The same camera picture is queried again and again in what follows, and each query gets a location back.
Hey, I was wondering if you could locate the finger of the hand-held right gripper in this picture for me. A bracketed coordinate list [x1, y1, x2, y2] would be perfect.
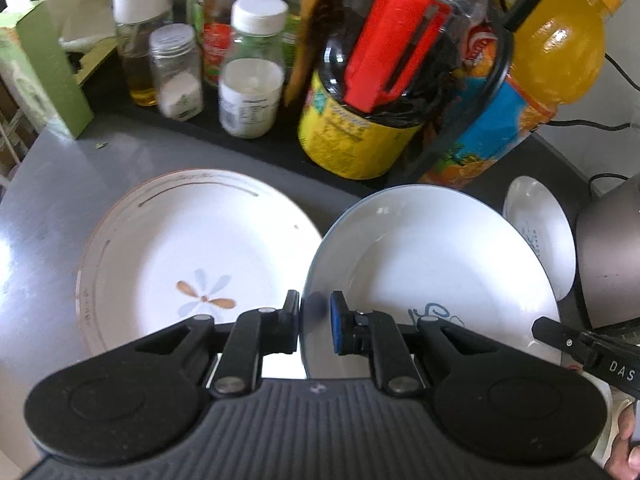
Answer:
[531, 316, 598, 368]

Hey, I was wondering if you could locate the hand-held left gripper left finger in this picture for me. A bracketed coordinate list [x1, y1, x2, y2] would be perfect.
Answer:
[134, 289, 302, 401]

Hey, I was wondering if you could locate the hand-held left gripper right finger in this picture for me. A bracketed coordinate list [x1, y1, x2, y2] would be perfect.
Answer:
[329, 290, 502, 398]

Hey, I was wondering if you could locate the white plate with blue logo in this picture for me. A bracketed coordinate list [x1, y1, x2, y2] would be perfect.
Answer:
[299, 184, 563, 381]

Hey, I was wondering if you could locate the small white plate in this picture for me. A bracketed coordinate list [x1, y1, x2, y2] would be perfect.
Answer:
[501, 176, 577, 301]

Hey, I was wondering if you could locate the gold-rimmed flower plate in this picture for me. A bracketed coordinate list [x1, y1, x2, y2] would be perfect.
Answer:
[75, 169, 325, 361]

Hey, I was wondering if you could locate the person's right hand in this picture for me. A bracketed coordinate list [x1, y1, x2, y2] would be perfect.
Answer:
[602, 402, 640, 480]

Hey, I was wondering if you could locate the rice cooker with black panel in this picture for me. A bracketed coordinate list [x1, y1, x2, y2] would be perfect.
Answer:
[574, 175, 640, 331]

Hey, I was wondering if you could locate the black metal rack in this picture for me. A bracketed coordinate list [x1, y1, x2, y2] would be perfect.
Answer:
[30, 0, 566, 191]

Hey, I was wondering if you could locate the white cap powder bottle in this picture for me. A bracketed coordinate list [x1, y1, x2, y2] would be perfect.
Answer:
[218, 0, 290, 140]

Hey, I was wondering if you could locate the small glass spice jar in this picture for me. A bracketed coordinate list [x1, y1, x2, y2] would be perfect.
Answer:
[149, 24, 205, 122]

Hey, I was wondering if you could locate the red label sauce bottle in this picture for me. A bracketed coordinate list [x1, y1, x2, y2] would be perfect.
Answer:
[200, 0, 273, 88]

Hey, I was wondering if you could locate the brown sauce bottle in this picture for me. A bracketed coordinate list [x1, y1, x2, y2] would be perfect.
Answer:
[284, 0, 361, 107]

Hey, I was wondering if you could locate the orange juice bottle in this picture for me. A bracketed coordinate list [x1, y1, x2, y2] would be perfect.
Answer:
[417, 0, 622, 191]

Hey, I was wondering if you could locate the red drink can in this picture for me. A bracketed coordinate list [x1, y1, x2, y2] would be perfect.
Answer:
[464, 22, 502, 70]

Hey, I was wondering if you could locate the green cardboard box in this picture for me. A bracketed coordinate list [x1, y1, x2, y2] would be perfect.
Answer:
[0, 2, 95, 141]

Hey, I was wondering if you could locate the white cloth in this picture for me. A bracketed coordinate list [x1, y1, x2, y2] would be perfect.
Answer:
[45, 0, 121, 51]

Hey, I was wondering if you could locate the black power cable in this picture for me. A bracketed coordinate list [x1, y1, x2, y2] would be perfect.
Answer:
[547, 52, 640, 131]
[589, 173, 631, 197]

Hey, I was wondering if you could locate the soy sauce bottle red handle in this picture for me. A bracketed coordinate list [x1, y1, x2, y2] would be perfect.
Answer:
[297, 0, 516, 181]

